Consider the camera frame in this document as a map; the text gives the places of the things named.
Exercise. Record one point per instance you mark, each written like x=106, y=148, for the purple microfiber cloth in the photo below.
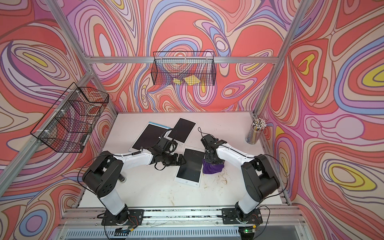
x=210, y=169

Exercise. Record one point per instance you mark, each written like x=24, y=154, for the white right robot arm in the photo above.
x=258, y=174

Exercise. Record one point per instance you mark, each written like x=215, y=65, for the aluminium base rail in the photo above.
x=184, y=223

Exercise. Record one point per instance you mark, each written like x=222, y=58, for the black wire basket back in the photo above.
x=180, y=64

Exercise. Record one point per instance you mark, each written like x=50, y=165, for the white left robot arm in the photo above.
x=104, y=173

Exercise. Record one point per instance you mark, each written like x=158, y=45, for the blue white drawing tablet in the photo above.
x=149, y=136

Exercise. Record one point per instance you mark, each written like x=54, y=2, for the black wire basket left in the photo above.
x=68, y=124

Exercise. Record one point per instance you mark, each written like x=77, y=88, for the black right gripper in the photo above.
x=207, y=158

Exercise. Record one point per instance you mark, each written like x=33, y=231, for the black wire basket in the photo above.
x=180, y=64
x=68, y=124

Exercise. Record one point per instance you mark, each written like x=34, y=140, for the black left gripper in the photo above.
x=175, y=162

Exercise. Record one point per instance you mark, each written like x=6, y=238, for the cup of coloured pencils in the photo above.
x=257, y=128

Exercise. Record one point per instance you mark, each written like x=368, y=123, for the yellow cloth in basket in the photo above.
x=189, y=80

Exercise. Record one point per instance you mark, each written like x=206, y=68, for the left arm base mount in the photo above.
x=127, y=217

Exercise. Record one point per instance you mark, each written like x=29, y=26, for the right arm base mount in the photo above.
x=231, y=216

